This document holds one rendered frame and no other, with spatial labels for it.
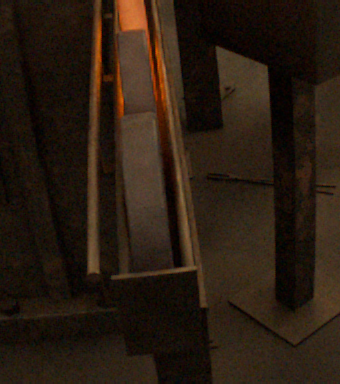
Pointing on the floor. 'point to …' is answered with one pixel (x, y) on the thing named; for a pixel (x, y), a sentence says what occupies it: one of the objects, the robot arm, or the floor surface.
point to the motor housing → (198, 70)
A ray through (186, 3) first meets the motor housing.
